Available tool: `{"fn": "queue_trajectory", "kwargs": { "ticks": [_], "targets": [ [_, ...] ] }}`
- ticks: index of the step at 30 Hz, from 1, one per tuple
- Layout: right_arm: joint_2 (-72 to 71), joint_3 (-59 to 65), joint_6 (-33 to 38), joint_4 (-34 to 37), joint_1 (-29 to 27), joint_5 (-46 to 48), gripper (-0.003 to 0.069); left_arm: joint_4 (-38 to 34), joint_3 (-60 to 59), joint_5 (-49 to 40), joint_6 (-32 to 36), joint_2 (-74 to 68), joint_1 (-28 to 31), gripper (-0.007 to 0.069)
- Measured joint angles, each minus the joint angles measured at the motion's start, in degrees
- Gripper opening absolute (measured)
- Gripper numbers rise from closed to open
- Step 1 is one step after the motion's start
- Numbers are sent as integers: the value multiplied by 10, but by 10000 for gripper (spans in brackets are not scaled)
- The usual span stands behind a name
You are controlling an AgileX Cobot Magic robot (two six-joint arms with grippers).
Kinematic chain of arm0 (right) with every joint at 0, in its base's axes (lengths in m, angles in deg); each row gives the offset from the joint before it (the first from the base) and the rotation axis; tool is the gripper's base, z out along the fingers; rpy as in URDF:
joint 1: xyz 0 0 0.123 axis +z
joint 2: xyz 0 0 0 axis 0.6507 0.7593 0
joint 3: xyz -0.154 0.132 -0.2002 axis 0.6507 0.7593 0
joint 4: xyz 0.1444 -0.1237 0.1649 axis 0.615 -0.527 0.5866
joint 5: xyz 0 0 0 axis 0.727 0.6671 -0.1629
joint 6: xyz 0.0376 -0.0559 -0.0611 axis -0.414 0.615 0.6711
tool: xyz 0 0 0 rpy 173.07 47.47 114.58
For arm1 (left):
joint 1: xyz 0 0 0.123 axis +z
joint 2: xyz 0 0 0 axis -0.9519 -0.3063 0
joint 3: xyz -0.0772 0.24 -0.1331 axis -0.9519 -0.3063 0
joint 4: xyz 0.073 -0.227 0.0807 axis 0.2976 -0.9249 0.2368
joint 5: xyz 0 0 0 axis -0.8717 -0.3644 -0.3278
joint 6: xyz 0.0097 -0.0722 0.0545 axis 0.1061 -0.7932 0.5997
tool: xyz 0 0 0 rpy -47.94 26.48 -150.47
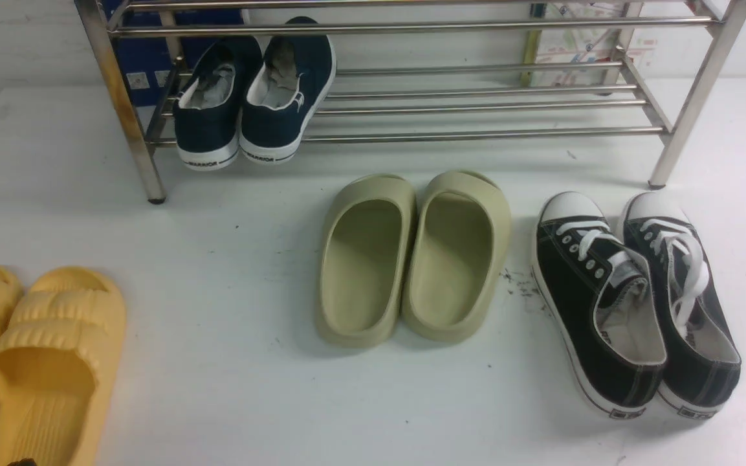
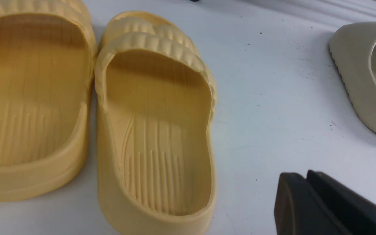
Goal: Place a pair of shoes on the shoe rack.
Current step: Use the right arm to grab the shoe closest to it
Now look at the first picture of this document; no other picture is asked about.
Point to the olive green slipper left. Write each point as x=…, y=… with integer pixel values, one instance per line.
x=366, y=245

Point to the navy canvas shoe left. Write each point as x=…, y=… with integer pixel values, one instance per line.
x=208, y=106

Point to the black canvas sneaker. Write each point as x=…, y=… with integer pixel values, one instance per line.
x=600, y=295
x=703, y=364

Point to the navy canvas shoe right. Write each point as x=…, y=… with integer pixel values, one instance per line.
x=293, y=81

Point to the blue box behind rack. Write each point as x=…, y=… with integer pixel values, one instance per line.
x=146, y=63

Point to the olive green slipper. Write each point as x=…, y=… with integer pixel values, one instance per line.
x=366, y=245
x=460, y=248

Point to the yellow slide sandal right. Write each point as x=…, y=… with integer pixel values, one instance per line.
x=59, y=357

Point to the olive green slipper right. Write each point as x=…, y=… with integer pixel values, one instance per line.
x=460, y=248

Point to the navy canvas shoe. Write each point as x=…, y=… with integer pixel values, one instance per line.
x=293, y=81
x=208, y=106

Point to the stainless steel shoe rack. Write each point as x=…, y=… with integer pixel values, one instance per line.
x=103, y=31

